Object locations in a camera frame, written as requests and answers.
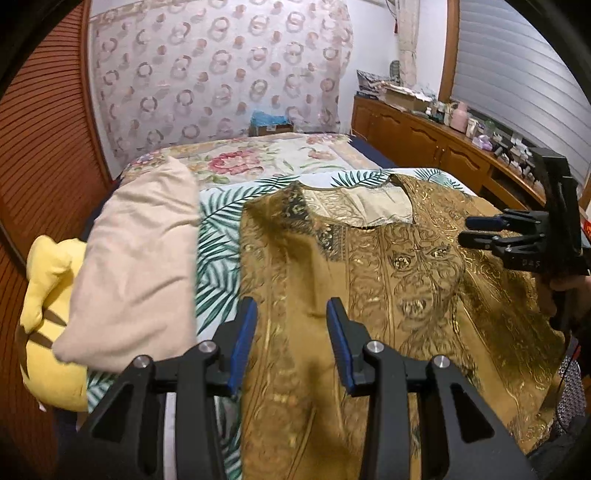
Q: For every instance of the purple small container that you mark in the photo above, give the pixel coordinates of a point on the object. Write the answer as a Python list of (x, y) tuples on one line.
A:
[(483, 141)]

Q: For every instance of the navy mattress cover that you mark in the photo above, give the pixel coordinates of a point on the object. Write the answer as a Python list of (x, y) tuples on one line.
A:
[(374, 154)]

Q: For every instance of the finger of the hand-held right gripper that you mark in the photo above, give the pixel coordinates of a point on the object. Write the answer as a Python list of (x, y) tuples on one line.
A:
[(475, 240), (482, 222)]

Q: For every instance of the person's right hand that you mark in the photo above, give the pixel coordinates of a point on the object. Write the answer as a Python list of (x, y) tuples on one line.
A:
[(570, 288)]

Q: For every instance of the white window blinds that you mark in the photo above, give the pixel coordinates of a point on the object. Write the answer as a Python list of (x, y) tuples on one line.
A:
[(521, 69)]

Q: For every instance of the circle patterned curtain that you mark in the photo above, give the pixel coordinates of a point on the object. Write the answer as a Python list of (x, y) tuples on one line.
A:
[(217, 69)]

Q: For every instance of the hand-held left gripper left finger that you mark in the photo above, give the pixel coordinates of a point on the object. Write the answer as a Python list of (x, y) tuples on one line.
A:
[(243, 341)]

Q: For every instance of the beige pillow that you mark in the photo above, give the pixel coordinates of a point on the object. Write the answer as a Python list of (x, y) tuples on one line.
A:
[(134, 272)]

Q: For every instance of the beige narrow curtain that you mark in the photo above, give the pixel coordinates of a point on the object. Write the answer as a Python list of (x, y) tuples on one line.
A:
[(408, 41)]

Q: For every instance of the floral bedsheet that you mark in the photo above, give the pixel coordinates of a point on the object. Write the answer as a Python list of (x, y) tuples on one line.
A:
[(258, 159)]

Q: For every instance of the dotted dark clothing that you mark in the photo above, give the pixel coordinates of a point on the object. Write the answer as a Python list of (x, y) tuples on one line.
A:
[(572, 397)]

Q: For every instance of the yellow plush toy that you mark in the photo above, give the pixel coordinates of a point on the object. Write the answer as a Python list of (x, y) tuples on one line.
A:
[(46, 323)]

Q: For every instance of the palm leaf print blanket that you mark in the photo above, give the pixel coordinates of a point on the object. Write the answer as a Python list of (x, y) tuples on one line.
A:
[(217, 258)]

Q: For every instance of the pink bottle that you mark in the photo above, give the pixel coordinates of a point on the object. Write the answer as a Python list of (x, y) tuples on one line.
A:
[(460, 116)]

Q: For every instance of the wooden cabinet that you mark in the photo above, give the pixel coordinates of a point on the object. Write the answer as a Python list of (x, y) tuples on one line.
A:
[(438, 143)]

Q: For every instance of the blue topped cardboard box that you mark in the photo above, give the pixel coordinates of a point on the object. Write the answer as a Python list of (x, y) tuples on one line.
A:
[(270, 122)]

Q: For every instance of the wooden headboard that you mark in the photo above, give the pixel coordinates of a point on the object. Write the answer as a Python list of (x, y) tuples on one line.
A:
[(46, 161)]

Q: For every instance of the patterned bag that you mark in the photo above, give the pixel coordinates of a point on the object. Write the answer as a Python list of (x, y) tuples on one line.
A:
[(374, 82)]

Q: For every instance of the open cardboard box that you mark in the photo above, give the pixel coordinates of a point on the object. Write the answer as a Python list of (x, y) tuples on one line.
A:
[(406, 98)]

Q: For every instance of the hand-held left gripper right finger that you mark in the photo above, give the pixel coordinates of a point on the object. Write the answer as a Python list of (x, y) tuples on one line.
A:
[(339, 344)]

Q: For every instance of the golden patterned garment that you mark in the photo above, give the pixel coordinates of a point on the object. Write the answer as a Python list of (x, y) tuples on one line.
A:
[(369, 286)]

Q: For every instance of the row of small bottles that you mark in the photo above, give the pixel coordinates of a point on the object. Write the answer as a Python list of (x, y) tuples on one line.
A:
[(503, 147)]

